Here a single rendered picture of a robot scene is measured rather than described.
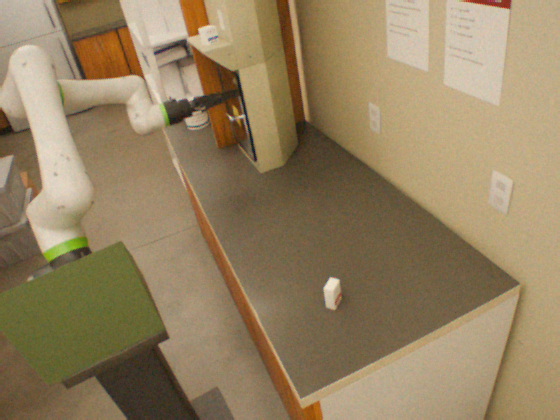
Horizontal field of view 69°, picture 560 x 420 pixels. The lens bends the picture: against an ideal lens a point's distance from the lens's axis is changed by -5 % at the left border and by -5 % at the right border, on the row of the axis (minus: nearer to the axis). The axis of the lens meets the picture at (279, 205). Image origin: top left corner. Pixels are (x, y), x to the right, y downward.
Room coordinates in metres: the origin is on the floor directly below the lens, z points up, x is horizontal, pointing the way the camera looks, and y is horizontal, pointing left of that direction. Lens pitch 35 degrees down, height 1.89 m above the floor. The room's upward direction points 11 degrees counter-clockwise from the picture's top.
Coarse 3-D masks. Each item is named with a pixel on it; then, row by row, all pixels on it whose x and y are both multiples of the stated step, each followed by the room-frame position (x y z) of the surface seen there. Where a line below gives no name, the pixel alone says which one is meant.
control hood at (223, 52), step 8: (192, 40) 1.83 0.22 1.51; (200, 40) 1.80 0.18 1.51; (224, 40) 1.71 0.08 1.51; (200, 48) 1.66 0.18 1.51; (208, 48) 1.64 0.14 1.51; (216, 48) 1.62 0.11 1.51; (224, 48) 1.62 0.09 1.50; (232, 48) 1.63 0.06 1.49; (208, 56) 1.61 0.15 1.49; (216, 56) 1.61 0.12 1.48; (224, 56) 1.62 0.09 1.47; (232, 56) 1.63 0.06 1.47; (224, 64) 1.62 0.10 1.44; (232, 64) 1.63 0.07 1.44
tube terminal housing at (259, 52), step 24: (216, 0) 1.73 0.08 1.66; (240, 0) 1.65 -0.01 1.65; (264, 0) 1.74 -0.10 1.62; (216, 24) 1.81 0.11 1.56; (240, 24) 1.64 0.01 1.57; (264, 24) 1.71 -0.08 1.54; (240, 48) 1.64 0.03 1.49; (264, 48) 1.68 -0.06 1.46; (240, 72) 1.63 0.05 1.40; (264, 72) 1.66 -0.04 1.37; (264, 96) 1.65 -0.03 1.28; (288, 96) 1.81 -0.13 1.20; (264, 120) 1.65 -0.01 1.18; (288, 120) 1.78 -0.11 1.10; (264, 144) 1.64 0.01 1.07; (288, 144) 1.74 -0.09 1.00; (264, 168) 1.64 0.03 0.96
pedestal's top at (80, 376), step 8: (144, 280) 1.08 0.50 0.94; (152, 296) 1.03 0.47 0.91; (152, 336) 0.83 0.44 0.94; (160, 336) 0.84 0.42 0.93; (168, 336) 0.85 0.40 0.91; (136, 344) 0.81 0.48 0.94; (144, 344) 0.82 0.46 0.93; (152, 344) 0.83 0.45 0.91; (120, 352) 0.79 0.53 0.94; (128, 352) 0.80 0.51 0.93; (136, 352) 0.81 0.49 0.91; (104, 360) 0.77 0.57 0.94; (112, 360) 0.78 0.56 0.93; (120, 360) 0.79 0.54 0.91; (88, 368) 0.75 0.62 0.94; (96, 368) 0.76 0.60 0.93; (104, 368) 0.77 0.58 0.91; (72, 376) 0.74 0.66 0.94; (80, 376) 0.74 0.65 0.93; (88, 376) 0.75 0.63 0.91; (64, 384) 0.72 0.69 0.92; (72, 384) 0.73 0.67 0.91
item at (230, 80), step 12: (228, 72) 1.74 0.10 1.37; (228, 84) 1.79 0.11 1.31; (240, 96) 1.64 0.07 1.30; (228, 108) 1.89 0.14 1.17; (240, 108) 1.68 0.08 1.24; (240, 120) 1.72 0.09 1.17; (240, 132) 1.77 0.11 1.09; (240, 144) 1.83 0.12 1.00; (252, 144) 1.64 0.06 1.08; (252, 156) 1.65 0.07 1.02
